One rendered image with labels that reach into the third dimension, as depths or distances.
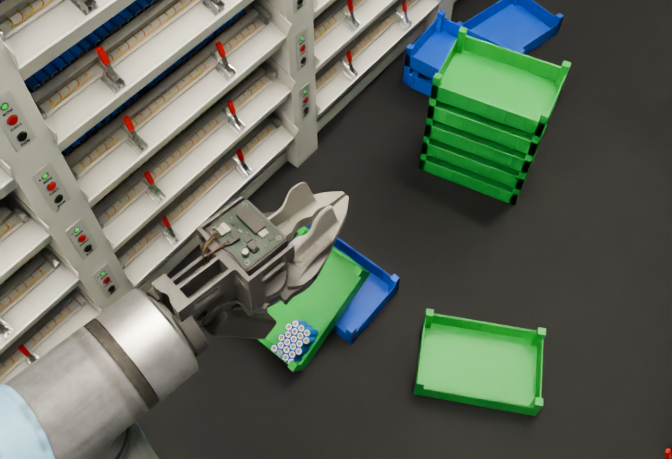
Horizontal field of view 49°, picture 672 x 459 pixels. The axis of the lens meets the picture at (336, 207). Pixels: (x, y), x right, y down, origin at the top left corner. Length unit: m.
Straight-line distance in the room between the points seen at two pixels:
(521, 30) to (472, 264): 0.92
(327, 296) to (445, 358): 0.34
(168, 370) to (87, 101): 0.90
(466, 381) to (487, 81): 0.78
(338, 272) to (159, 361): 1.29
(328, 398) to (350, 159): 0.73
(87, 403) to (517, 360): 1.48
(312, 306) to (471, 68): 0.76
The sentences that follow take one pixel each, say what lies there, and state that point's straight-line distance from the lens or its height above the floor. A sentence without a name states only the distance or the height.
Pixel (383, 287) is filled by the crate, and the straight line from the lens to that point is 2.00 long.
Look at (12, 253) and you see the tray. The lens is 1.56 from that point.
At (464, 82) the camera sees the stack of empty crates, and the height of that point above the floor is 0.32.
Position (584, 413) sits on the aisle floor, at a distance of 1.97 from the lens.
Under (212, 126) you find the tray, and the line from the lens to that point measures 1.85.
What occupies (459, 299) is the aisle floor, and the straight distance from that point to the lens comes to 2.01.
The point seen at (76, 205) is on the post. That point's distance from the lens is 1.55.
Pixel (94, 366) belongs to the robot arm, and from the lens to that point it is 0.62.
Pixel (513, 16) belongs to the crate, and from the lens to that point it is 2.68.
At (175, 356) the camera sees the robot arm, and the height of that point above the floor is 1.23.
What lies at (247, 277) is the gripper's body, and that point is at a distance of 0.62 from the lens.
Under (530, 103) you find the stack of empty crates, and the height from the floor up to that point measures 0.32.
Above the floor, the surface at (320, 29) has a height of 0.37.
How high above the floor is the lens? 1.80
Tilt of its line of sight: 58 degrees down
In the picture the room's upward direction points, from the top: straight up
